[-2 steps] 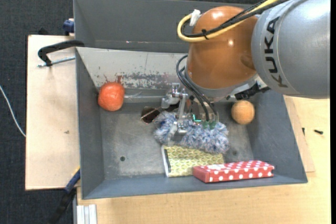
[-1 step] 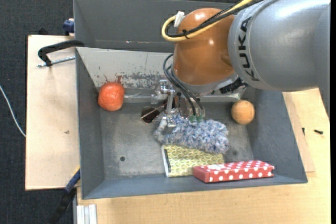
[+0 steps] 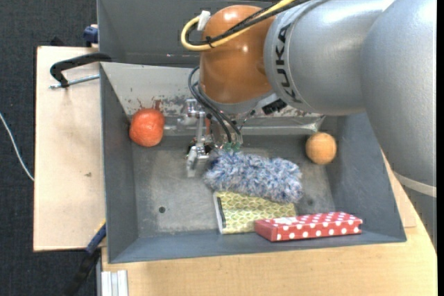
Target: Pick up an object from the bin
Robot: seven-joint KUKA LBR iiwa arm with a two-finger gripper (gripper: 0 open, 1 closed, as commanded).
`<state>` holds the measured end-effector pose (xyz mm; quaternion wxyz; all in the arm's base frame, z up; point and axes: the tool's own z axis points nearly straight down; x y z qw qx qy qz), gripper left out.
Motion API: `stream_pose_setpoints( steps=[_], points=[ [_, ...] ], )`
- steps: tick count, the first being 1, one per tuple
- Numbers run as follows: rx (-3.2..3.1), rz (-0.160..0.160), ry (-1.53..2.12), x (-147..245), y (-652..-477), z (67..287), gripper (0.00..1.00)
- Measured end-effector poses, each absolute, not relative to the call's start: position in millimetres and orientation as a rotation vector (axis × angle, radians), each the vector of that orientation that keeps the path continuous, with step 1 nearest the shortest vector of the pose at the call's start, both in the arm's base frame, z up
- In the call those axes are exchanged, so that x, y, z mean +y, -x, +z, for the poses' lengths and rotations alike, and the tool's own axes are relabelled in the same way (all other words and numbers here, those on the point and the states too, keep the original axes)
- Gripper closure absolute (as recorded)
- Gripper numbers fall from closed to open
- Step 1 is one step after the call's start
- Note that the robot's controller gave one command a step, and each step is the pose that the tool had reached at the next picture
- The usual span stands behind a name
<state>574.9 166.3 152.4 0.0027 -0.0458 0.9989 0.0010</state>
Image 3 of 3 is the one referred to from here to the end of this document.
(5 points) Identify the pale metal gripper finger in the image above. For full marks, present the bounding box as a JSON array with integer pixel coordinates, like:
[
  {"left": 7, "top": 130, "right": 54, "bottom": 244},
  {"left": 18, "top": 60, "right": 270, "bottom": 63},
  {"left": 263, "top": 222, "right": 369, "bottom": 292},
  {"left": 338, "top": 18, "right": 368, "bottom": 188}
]
[
  {"left": 196, "top": 145, "right": 211, "bottom": 169},
  {"left": 186, "top": 146, "right": 198, "bottom": 179}
]

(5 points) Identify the grey metal bin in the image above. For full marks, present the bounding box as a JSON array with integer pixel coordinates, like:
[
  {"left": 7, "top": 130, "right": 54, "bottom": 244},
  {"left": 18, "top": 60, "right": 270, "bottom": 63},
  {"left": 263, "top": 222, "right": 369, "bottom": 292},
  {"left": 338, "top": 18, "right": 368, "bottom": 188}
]
[{"left": 96, "top": 0, "right": 407, "bottom": 264}]

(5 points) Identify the red-orange ball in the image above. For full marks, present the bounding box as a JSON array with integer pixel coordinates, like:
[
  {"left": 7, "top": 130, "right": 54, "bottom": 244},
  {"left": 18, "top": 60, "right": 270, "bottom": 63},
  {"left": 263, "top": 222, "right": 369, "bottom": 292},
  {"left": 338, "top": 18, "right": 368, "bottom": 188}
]
[{"left": 128, "top": 108, "right": 166, "bottom": 148}]

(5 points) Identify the blue and white fluffy cloth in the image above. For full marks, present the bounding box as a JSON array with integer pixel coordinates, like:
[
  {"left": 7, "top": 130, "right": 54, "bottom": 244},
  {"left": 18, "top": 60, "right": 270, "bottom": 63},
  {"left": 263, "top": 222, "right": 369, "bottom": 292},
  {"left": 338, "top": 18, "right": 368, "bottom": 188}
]
[{"left": 202, "top": 150, "right": 305, "bottom": 204}]

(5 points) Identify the yellow-green patterned box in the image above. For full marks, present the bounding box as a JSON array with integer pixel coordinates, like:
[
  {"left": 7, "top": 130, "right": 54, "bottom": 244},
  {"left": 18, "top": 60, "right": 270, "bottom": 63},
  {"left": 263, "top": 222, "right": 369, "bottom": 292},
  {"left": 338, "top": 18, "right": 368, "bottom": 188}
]
[{"left": 212, "top": 191, "right": 298, "bottom": 235}]

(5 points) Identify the yellow-orange ball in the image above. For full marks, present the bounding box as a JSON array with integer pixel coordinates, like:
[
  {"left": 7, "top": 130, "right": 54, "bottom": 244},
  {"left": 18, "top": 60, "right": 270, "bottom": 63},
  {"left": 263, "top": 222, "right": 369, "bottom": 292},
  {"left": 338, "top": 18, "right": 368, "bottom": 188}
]
[{"left": 305, "top": 132, "right": 338, "bottom": 166}]

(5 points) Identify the pale wood flat board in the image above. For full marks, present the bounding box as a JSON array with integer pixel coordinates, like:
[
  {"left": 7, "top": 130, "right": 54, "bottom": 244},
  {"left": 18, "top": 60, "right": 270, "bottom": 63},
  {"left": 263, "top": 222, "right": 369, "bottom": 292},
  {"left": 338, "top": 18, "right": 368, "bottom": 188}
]
[{"left": 33, "top": 46, "right": 107, "bottom": 252}]

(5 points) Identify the red box with white dots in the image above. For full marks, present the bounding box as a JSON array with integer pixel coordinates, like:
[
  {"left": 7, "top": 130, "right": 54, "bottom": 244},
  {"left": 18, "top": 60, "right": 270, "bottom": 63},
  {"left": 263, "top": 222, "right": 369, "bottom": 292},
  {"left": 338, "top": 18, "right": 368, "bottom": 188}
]
[{"left": 253, "top": 211, "right": 364, "bottom": 243}]

